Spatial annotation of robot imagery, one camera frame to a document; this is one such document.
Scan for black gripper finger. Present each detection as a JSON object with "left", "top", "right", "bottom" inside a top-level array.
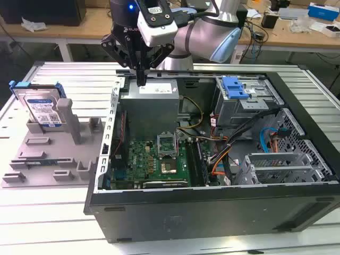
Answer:
[
  {"left": 100, "top": 33, "right": 142, "bottom": 87},
  {"left": 141, "top": 44, "right": 175, "bottom": 86}
]

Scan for hard disk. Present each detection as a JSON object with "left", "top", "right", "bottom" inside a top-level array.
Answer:
[{"left": 9, "top": 81, "right": 67, "bottom": 128}]

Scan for grey disk bay cage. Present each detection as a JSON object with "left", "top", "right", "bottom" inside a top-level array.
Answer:
[{"left": 235, "top": 151, "right": 334, "bottom": 186}]

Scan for wooden desk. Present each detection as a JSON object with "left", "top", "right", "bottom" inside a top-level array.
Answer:
[{"left": 0, "top": 5, "right": 340, "bottom": 63}]

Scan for grey power supply unit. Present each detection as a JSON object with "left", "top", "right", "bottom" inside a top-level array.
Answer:
[{"left": 120, "top": 81, "right": 180, "bottom": 135}]

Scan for metal socket cover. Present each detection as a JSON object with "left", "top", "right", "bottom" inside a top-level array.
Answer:
[{"left": 157, "top": 131, "right": 178, "bottom": 160}]

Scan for large black box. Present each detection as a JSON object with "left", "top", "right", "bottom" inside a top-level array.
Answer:
[{"left": 0, "top": 0, "right": 87, "bottom": 27}]

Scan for blue drive cage latch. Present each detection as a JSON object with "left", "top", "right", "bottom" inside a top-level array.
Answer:
[{"left": 222, "top": 76, "right": 252, "bottom": 100}]

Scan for crumpled clear plastic bag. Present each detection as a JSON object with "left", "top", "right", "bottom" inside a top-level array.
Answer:
[{"left": 21, "top": 17, "right": 48, "bottom": 33}]

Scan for grey optical drive cage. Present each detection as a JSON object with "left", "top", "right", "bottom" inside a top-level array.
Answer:
[{"left": 214, "top": 76, "right": 284, "bottom": 133}]

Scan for green motherboard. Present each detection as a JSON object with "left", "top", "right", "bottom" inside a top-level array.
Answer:
[{"left": 111, "top": 130, "right": 221, "bottom": 190}]

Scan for black RAM slot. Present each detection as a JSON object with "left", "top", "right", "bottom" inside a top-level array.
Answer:
[{"left": 185, "top": 138, "right": 199, "bottom": 186}]

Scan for CPU socket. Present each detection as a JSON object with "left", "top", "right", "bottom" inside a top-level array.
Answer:
[{"left": 160, "top": 160, "right": 178, "bottom": 175}]

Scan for black RAM stick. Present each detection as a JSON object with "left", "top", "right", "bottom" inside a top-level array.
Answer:
[{"left": 196, "top": 140, "right": 210, "bottom": 185}]

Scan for small black cube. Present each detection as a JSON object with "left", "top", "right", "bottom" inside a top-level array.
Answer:
[{"left": 261, "top": 12, "right": 278, "bottom": 29}]

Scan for grey parts rack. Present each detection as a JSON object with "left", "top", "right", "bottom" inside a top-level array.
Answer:
[{"left": 1, "top": 98, "right": 106, "bottom": 190}]

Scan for black graphics card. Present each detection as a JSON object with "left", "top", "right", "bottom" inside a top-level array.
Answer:
[{"left": 142, "top": 180, "right": 188, "bottom": 190}]

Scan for green RAM stick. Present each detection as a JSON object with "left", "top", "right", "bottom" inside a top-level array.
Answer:
[{"left": 25, "top": 158, "right": 58, "bottom": 166}]

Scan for flat grey box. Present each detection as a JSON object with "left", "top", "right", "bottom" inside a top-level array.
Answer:
[{"left": 277, "top": 7, "right": 310, "bottom": 20}]

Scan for clear plastic wrapping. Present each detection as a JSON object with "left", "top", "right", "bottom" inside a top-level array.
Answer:
[{"left": 288, "top": 15, "right": 315, "bottom": 34}]

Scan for black PC case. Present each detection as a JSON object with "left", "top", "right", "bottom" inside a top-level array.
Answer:
[{"left": 83, "top": 69, "right": 340, "bottom": 244}]

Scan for blue cardboard box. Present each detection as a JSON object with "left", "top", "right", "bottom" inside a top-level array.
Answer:
[{"left": 307, "top": 2, "right": 340, "bottom": 22}]

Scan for white open box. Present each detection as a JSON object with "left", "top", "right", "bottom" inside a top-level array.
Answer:
[{"left": 320, "top": 22, "right": 340, "bottom": 38}]

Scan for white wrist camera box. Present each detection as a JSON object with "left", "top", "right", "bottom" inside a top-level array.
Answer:
[{"left": 137, "top": 0, "right": 178, "bottom": 48}]

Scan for black camera cable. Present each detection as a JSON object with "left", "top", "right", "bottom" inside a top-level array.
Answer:
[{"left": 174, "top": 0, "right": 220, "bottom": 27}]

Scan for yellow power wires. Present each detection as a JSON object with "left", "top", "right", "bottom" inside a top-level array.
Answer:
[{"left": 177, "top": 95, "right": 205, "bottom": 131}]

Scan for black cable bundle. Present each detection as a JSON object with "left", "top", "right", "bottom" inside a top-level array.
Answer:
[{"left": 209, "top": 109, "right": 281, "bottom": 165}]

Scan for orange wire bundle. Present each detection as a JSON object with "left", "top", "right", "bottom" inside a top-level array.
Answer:
[{"left": 211, "top": 142, "right": 236, "bottom": 177}]

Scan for blue data wire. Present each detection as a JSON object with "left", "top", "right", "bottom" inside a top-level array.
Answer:
[{"left": 261, "top": 126, "right": 278, "bottom": 154}]

